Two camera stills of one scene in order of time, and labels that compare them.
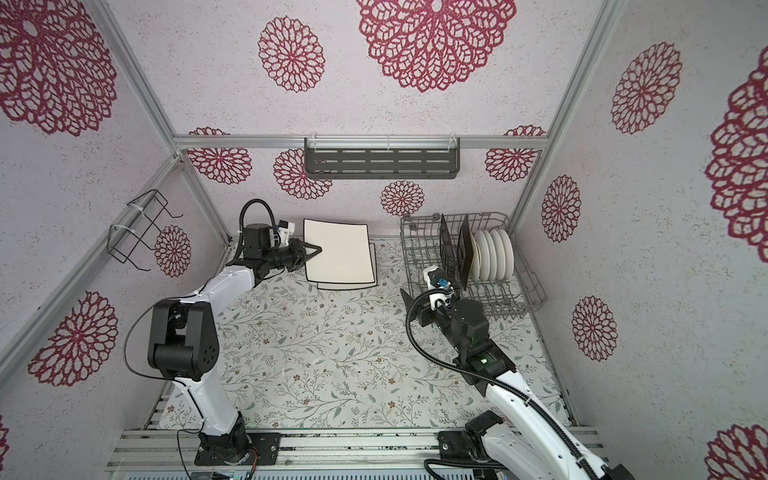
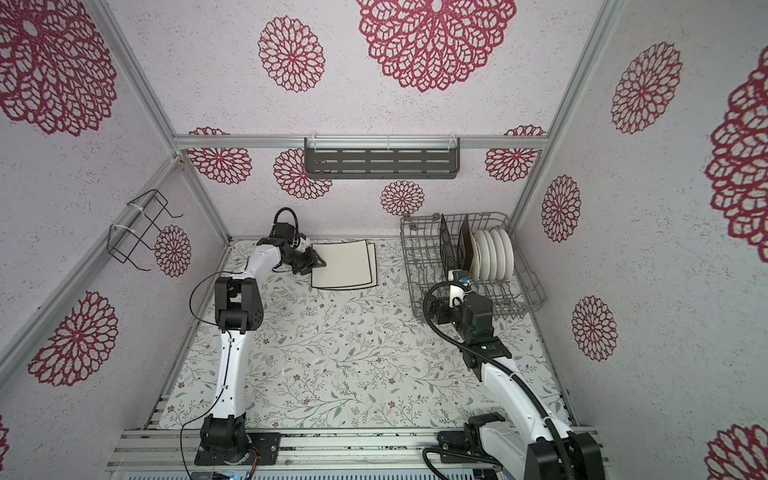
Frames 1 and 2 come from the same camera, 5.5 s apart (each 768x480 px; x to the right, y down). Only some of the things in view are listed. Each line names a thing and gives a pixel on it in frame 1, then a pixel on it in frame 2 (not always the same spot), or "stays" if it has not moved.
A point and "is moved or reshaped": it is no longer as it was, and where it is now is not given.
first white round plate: [485, 254] stays
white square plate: [345, 255] is moved or reshaped
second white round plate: [492, 253] stays
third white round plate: [500, 256] stays
